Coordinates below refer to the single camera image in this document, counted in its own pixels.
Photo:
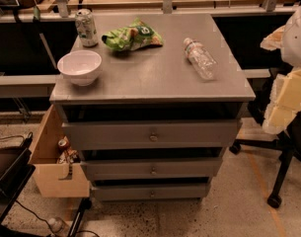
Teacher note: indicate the black cart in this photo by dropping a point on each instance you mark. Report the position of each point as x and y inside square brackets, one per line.
[15, 171]

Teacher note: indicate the wooden side box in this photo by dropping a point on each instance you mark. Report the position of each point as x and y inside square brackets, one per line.
[54, 177]

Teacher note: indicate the grey drawer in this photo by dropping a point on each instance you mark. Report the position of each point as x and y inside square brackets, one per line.
[145, 134]
[150, 192]
[151, 169]

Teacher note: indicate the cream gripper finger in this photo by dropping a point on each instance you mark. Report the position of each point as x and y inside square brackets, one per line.
[284, 102]
[274, 40]

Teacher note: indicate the silver soda can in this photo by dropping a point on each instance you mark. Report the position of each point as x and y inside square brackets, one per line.
[85, 27]

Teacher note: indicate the middle grey drawer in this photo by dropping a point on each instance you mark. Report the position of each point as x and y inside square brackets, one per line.
[151, 169]

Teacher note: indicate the white bowl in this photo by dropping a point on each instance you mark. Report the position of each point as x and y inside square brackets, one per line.
[80, 67]

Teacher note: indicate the plastic bottle on floor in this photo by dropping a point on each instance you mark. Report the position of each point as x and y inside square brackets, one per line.
[58, 226]

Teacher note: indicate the top grey drawer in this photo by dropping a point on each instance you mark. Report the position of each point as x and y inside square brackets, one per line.
[145, 134]

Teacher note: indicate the metal frame workbench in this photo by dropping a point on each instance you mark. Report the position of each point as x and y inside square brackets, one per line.
[59, 10]

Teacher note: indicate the bottom grey drawer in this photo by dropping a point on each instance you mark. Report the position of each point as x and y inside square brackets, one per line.
[150, 192]

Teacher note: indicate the clear plastic water bottle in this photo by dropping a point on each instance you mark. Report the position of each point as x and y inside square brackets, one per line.
[200, 58]

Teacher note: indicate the red can in box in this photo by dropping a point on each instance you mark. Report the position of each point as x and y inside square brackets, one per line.
[63, 144]

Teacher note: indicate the green chip bag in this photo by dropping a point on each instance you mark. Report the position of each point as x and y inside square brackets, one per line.
[137, 35]

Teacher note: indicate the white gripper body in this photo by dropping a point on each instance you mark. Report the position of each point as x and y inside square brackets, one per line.
[296, 39]

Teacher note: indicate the black office chair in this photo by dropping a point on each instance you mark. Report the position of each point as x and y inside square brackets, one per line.
[288, 142]

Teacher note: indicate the grey drawer cabinet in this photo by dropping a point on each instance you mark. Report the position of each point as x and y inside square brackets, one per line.
[159, 84]

